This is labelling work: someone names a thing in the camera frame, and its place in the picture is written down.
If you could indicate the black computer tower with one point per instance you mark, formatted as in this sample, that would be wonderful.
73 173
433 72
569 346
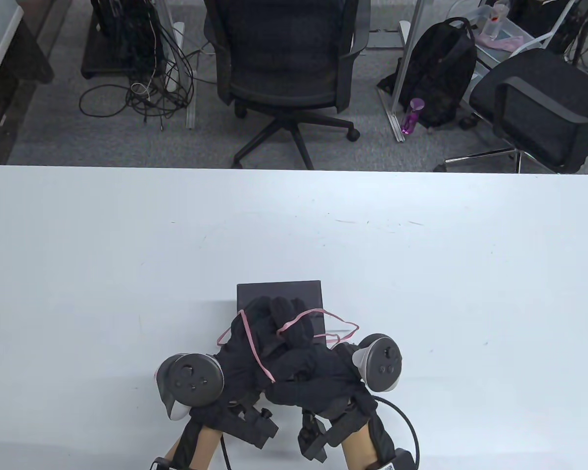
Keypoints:
112 49

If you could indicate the white power strip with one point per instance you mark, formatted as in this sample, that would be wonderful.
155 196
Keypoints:
179 30

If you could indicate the black backpack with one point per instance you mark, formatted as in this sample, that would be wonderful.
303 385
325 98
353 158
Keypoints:
441 68

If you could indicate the pink bow ribbon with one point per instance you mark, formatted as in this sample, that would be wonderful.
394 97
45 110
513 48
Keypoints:
250 338

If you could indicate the black right wrist bracket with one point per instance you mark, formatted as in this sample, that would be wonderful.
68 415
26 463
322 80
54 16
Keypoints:
318 440

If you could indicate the grey hand controller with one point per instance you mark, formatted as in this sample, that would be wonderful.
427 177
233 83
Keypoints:
193 377
382 362

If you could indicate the person's left forearm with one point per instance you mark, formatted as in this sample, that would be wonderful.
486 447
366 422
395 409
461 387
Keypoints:
201 445

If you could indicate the grey right hand controller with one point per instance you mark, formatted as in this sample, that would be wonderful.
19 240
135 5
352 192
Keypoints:
382 362

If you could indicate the person's left hand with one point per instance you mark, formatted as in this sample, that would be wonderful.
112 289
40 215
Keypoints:
245 362

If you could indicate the person's right forearm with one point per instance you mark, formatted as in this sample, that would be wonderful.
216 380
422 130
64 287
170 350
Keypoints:
362 445

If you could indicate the purple water bottle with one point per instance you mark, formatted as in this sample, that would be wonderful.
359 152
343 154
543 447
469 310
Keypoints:
412 117

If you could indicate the black wrist bracket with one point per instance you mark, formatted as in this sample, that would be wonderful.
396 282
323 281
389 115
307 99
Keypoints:
318 440
255 428

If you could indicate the grey left hand controller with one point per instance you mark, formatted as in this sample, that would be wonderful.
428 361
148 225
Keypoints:
193 377

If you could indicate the white desk leg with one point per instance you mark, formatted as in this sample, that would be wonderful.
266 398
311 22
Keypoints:
411 34
191 115

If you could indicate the black mesh office chair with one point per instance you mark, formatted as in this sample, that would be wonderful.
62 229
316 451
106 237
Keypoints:
284 58

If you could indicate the dark desk with white top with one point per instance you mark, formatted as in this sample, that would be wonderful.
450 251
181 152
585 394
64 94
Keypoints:
24 54

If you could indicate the clear plastic bin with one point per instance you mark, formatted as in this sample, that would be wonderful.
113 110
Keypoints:
512 32

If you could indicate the person's right hand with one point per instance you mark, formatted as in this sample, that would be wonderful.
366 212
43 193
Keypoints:
313 382

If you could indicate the pink cloth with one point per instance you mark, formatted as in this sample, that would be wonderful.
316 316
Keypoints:
504 43

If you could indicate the black gift box lid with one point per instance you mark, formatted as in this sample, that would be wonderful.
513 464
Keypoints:
274 290

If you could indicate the black left wrist bracket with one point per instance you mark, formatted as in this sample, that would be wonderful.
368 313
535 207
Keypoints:
255 428

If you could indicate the black chair with chrome base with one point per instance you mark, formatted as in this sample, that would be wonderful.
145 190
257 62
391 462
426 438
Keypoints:
534 98

